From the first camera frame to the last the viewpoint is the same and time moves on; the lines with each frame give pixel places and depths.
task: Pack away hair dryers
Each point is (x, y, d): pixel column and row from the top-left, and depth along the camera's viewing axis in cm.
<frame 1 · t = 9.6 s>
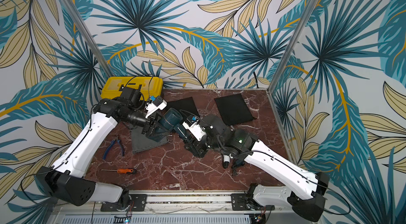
left hand: (166, 130, 64), fingers open
right hand: (187, 143, 65), fingers open
yellow black toolbox: (150, 86, 100), point 17 cm above the table
grey fabric pouch: (140, 142, 94), on the table
blue handled pliers: (122, 147, 92), on the table
orange handled screwdriver: (125, 170, 83), point 2 cm above the table
black pouch right: (233, 109, 113), on the table

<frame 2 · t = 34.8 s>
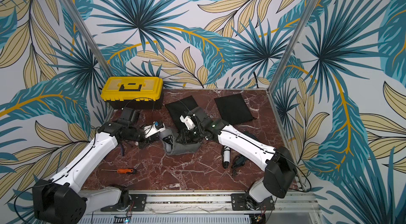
left hand: (155, 139, 78), fingers closed
right hand: (177, 140, 74), fingers open
grey fabric pouch: (178, 148, 77), point 16 cm above the table
the other named things where they were.

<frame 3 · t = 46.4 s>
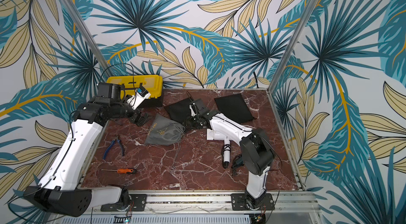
left hand: (143, 111, 71), fingers open
right hand: (184, 123, 87), fingers open
grey fabric pouch: (163, 132, 89), point 9 cm above the table
the other named things where they were.

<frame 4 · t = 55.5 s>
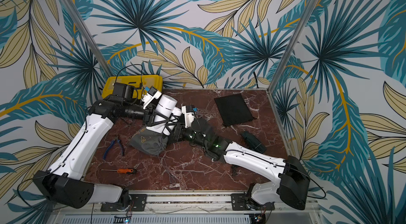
left hand: (166, 120, 66), fingers open
right hand: (164, 126, 66), fingers open
grey fabric pouch: (149, 142, 85), point 9 cm above the table
the other named things where they were.

